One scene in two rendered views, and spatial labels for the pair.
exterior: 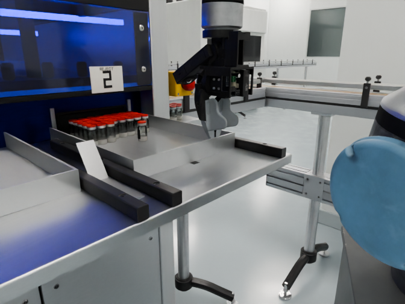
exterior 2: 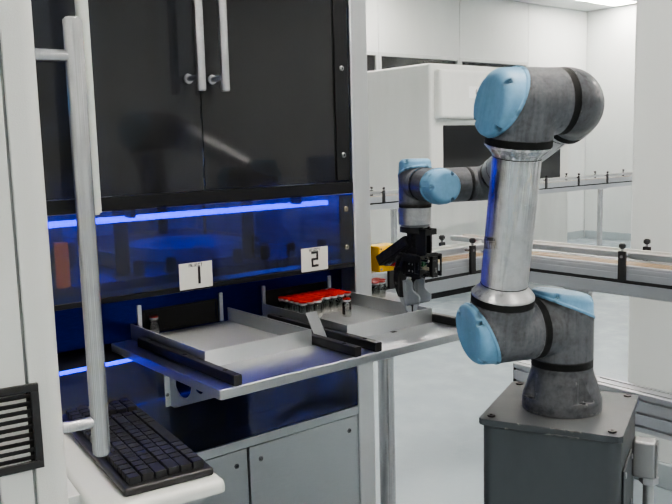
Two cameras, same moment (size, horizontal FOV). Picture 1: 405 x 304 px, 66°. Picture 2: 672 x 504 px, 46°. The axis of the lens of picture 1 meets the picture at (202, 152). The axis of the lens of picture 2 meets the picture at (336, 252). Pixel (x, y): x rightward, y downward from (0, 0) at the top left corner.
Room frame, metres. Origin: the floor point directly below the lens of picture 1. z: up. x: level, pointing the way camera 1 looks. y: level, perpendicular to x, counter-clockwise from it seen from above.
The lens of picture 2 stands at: (-1.21, -0.11, 1.30)
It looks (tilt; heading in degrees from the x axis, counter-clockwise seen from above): 8 degrees down; 8
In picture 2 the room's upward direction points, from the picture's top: 2 degrees counter-clockwise
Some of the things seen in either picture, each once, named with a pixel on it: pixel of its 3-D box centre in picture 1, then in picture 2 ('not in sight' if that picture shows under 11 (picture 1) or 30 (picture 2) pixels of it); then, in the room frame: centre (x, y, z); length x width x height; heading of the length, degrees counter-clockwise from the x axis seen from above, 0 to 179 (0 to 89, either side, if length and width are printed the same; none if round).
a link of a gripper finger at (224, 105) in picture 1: (226, 120); (421, 296); (0.62, -0.05, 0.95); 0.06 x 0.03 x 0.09; 47
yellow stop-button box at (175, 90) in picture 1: (177, 82); (380, 257); (0.96, 0.08, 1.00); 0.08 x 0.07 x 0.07; 47
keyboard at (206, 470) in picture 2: not in sight; (128, 438); (0.02, 0.43, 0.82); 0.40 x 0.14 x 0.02; 40
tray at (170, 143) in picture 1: (139, 137); (344, 312); (0.68, 0.14, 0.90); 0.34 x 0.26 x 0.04; 46
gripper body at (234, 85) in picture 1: (223, 65); (417, 252); (0.60, -0.04, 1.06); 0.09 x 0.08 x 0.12; 47
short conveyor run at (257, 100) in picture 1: (207, 95); (418, 266); (1.26, -0.02, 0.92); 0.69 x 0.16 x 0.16; 137
